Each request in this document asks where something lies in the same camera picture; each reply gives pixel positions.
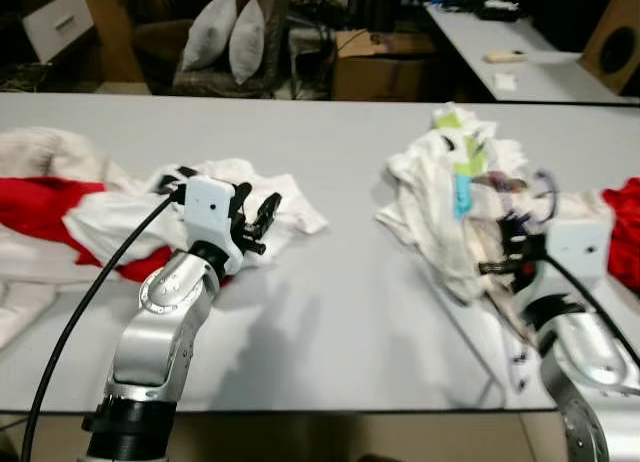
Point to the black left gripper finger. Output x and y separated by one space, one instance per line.
240 202
266 217

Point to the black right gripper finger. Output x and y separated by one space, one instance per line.
529 233
507 230

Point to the red knit shirt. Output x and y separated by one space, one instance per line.
625 232

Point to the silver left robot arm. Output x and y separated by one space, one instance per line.
160 322

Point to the cream garment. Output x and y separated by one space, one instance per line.
580 207

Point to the plain white garment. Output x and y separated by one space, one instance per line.
120 222

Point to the dark armchair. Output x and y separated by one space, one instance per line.
275 77

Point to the small white paper card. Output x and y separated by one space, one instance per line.
504 82

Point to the white desk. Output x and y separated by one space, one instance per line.
560 77

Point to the white pillow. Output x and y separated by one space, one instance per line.
248 42
208 32

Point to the beige remote control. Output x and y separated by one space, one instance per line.
504 56

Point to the open brown cardboard box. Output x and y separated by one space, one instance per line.
385 72

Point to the beige fluffy garment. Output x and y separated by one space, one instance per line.
50 152

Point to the red garment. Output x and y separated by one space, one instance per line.
40 207

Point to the wooden loudspeaker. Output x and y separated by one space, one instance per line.
612 42

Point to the white drawer unit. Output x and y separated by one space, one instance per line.
58 24

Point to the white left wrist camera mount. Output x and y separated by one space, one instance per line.
210 207

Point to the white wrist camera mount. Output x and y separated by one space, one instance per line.
580 247
210 207

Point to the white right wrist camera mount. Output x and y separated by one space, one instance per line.
580 247

